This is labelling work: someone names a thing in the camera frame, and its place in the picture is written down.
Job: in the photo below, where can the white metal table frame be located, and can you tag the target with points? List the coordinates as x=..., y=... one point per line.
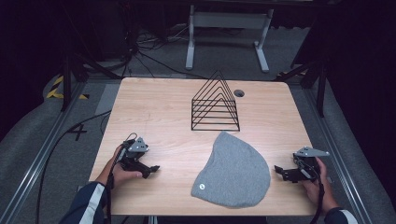
x=229, y=19

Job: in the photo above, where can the aluminium floor rail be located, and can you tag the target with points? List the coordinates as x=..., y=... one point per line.
x=34, y=165
x=339, y=155

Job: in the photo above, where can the person's right hand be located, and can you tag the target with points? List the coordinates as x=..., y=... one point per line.
x=320, y=194

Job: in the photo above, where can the person's left hand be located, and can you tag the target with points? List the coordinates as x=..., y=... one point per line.
x=120, y=176

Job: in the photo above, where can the black tripod stand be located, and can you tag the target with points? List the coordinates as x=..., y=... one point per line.
x=66, y=81
x=321, y=90

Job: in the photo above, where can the grey knit beanie hat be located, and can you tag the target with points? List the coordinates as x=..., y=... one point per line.
x=236, y=174

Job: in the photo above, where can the yellow black floor tape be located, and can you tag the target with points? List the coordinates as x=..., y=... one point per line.
x=52, y=92

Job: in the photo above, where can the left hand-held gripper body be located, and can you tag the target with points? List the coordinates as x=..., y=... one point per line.
x=134, y=155

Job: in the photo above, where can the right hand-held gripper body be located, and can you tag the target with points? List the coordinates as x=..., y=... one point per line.
x=306, y=169

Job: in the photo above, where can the grey table grommet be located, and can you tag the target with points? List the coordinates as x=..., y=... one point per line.
x=239, y=93

